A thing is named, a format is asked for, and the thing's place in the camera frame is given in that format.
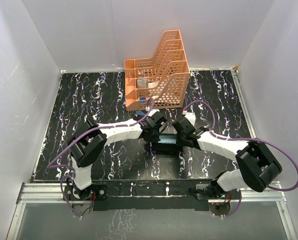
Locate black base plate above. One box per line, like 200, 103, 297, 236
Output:
62, 180, 239, 213

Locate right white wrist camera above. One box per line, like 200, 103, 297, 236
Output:
182, 111, 196, 126

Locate white paper in organizer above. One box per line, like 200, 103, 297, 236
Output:
148, 81, 163, 96

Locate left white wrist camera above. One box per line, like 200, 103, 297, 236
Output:
145, 106, 157, 117

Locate purple cable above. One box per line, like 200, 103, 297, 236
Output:
47, 97, 155, 201
182, 100, 298, 192

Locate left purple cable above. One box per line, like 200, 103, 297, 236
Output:
47, 97, 155, 201

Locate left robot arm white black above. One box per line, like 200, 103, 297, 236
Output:
69, 110, 167, 200

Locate orange plastic file organizer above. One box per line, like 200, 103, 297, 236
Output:
124, 29, 190, 111

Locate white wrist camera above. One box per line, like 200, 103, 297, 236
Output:
145, 106, 157, 117
182, 111, 196, 126

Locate light blue cleaning cloth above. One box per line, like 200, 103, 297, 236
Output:
158, 134, 177, 145

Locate grey packet in organizer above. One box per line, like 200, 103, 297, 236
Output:
136, 77, 149, 89

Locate aluminium frame rail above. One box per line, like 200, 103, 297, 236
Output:
7, 181, 298, 240

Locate blue sunglasses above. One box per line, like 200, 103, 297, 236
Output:
134, 110, 145, 117

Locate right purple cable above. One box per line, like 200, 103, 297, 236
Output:
182, 100, 298, 192

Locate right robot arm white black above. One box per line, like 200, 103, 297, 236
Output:
172, 117, 282, 199

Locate black sunglasses case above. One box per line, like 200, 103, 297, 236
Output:
146, 133, 183, 155

